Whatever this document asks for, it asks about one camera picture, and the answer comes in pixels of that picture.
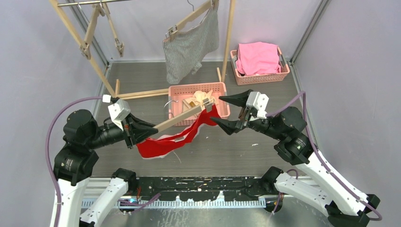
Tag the red underwear white trim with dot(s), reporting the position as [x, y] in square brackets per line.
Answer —
[158, 148]

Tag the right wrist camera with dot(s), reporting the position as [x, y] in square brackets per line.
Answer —
[257, 103]

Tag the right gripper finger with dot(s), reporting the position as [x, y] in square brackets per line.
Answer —
[237, 99]
[229, 127]

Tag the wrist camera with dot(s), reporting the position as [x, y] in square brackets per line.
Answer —
[257, 103]
[118, 109]

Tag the wooden clothes rack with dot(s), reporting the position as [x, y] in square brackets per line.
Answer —
[58, 7]

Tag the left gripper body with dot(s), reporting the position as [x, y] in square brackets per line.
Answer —
[128, 134]

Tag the beige underwear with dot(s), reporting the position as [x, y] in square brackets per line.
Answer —
[198, 99]

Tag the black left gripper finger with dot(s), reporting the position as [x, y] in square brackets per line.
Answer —
[142, 134]
[139, 124]

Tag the beige hanger holding red underwear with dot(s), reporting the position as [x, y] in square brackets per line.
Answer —
[182, 116]

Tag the empty beige clip hanger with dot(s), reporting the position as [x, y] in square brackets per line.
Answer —
[89, 35]

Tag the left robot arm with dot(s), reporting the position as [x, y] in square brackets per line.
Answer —
[73, 167]

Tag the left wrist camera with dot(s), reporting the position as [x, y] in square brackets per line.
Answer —
[118, 109]

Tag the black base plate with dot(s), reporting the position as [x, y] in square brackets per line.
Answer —
[233, 188]

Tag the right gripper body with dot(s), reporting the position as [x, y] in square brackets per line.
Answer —
[245, 121]

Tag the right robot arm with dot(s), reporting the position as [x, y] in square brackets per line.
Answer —
[343, 204]

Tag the beige hanger holding striped underwear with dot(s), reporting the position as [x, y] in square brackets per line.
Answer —
[197, 12]

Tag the empty pink basket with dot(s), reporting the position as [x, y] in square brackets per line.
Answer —
[178, 93]

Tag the grey striped underwear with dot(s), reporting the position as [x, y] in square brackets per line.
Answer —
[184, 53]

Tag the pink cloth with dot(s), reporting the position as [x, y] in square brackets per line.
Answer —
[258, 58]

